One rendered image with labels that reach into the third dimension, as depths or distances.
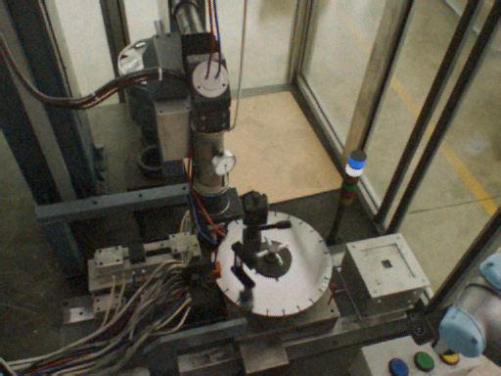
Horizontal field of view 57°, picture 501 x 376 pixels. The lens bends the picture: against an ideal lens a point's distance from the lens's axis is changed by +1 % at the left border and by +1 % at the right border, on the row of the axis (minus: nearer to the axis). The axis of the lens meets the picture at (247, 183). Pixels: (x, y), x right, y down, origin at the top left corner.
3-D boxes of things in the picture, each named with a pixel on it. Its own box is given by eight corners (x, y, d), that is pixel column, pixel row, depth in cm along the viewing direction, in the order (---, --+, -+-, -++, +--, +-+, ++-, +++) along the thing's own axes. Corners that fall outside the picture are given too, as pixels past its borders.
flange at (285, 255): (243, 257, 125) (243, 252, 124) (272, 235, 131) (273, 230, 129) (270, 284, 120) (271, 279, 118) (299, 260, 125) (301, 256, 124)
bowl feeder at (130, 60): (201, 107, 198) (198, 31, 172) (215, 156, 179) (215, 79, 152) (128, 116, 192) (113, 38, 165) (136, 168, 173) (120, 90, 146)
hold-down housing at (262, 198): (260, 237, 115) (267, 184, 100) (263, 254, 112) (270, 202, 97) (239, 239, 114) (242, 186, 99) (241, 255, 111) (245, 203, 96)
